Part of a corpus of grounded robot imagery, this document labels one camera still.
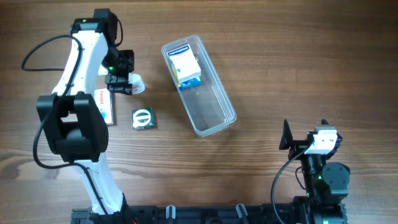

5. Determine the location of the blue VapoDrops box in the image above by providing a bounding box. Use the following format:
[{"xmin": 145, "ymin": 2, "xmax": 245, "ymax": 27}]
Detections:
[{"xmin": 172, "ymin": 63, "xmax": 201, "ymax": 90}]

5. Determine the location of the dark green round-logo box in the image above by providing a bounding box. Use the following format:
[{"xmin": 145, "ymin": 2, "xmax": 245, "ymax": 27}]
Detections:
[{"xmin": 132, "ymin": 108, "xmax": 155, "ymax": 130}]

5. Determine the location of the small white lotion bottle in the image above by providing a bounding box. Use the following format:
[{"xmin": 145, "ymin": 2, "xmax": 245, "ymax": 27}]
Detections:
[{"xmin": 128, "ymin": 73, "xmax": 146, "ymax": 95}]

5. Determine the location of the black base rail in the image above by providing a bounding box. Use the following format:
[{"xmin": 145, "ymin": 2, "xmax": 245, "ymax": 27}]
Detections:
[{"xmin": 70, "ymin": 203, "xmax": 348, "ymax": 224}]

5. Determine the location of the white Panadol box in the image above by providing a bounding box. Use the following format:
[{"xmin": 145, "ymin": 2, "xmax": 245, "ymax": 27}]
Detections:
[{"xmin": 94, "ymin": 88, "xmax": 114, "ymax": 125}]

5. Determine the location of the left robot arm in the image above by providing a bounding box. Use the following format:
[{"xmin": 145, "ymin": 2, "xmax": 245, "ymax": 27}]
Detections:
[{"xmin": 32, "ymin": 9, "xmax": 134, "ymax": 219}]

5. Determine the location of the right black cable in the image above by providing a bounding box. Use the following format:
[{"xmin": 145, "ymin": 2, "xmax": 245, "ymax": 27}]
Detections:
[{"xmin": 271, "ymin": 146, "xmax": 312, "ymax": 224}]

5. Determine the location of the white Hansaplast box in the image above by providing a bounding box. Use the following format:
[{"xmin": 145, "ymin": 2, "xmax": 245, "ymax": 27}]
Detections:
[{"xmin": 167, "ymin": 44, "xmax": 201, "ymax": 85}]

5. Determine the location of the clear plastic container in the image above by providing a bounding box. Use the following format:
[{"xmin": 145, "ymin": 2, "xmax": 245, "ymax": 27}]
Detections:
[{"xmin": 161, "ymin": 35, "xmax": 237, "ymax": 137}]

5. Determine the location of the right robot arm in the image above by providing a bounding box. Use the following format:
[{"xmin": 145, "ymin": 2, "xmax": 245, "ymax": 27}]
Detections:
[{"xmin": 271, "ymin": 119, "xmax": 351, "ymax": 224}]

